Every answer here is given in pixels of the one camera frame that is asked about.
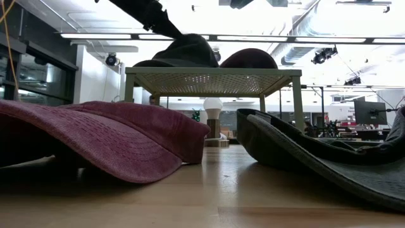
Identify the long ceiling light strip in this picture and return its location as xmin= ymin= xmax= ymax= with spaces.
xmin=59 ymin=31 xmax=405 ymax=45

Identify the black computer monitor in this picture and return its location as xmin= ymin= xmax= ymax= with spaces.
xmin=353 ymin=99 xmax=389 ymax=126

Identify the maroon baseball cap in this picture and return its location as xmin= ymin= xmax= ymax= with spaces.
xmin=220 ymin=47 xmax=278 ymax=70
xmin=0 ymin=99 xmax=211 ymax=184

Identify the dark grey baseball cap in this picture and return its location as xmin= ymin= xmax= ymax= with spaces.
xmin=132 ymin=33 xmax=220 ymax=68
xmin=236 ymin=106 xmax=405 ymax=213

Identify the yellow hanging cable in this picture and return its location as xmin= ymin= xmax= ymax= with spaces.
xmin=0 ymin=0 xmax=20 ymax=102

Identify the silver ventilation duct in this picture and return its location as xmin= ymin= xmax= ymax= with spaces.
xmin=280 ymin=46 xmax=317 ymax=66

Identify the small green perforated shelf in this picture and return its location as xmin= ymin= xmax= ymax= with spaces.
xmin=124 ymin=66 xmax=303 ymax=134

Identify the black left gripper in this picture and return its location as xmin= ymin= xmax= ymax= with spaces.
xmin=109 ymin=0 xmax=184 ymax=39

